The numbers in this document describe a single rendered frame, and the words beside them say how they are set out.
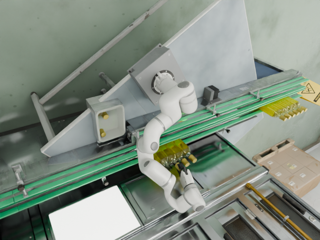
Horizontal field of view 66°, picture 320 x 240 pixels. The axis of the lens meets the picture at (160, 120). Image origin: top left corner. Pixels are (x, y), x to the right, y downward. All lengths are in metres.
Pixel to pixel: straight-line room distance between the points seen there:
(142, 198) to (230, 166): 0.68
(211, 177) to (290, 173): 3.77
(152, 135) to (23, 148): 1.18
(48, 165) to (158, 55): 0.88
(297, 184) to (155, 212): 4.07
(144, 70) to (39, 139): 1.07
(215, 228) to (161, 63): 0.97
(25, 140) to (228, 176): 1.51
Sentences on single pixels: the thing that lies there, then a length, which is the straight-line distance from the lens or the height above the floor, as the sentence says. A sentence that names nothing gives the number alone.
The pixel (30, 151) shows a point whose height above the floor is 0.39.
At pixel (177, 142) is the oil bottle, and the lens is 1.65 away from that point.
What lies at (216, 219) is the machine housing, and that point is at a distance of 1.55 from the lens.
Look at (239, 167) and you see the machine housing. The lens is 1.86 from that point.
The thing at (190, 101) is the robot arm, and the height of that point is 1.17.
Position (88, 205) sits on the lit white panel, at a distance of 1.53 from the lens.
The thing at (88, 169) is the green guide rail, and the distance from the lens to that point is 1.48.
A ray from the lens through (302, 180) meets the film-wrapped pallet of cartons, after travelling 5.39.
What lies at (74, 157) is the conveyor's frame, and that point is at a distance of 1.54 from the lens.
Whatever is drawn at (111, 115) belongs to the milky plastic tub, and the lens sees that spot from 1.53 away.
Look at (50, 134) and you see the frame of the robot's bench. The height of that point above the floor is 0.61.
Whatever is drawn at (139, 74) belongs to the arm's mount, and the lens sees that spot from 1.38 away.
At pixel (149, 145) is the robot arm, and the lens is 1.12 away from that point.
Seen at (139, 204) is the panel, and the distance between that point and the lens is 1.50.
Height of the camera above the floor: 1.95
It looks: 42 degrees down
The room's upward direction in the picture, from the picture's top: 134 degrees clockwise
